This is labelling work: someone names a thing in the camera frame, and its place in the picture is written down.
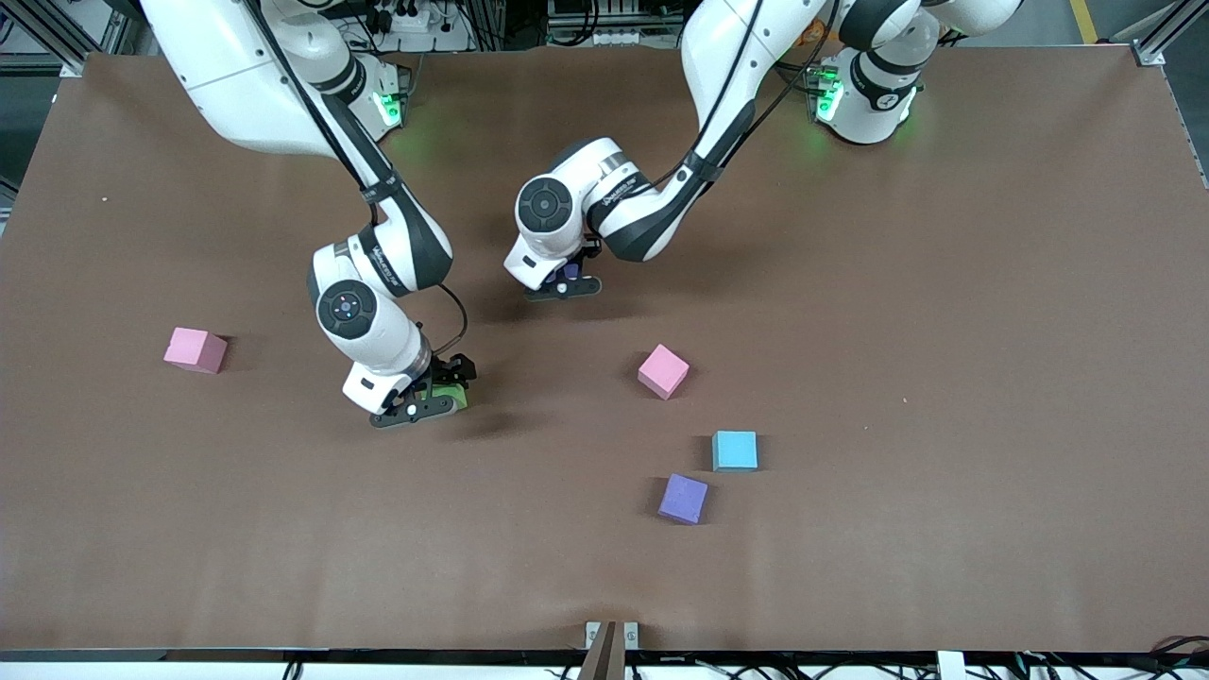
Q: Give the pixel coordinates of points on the purple foam block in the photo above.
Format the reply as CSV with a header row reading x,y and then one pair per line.
x,y
568,273
683,498

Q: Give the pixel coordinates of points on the green foam block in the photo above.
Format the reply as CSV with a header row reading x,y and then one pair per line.
x,y
453,393

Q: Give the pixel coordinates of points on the light pink foam block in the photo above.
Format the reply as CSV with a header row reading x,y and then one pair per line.
x,y
663,370
195,349

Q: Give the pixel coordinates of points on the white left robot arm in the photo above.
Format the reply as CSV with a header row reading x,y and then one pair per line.
x,y
718,57

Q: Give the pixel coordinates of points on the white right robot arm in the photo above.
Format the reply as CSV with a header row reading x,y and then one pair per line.
x,y
236,76

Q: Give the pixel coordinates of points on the cyan foam block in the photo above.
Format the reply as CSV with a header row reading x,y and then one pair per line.
x,y
735,450

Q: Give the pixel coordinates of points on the white power strip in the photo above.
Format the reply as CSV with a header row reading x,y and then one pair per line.
x,y
401,17

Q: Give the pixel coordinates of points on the brown table mat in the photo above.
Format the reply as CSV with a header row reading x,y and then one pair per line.
x,y
945,378

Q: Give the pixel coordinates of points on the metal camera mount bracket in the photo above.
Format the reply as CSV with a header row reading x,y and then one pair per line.
x,y
604,652

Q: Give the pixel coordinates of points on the aluminium frame post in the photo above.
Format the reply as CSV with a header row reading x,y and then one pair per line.
x,y
1166,33
57,38

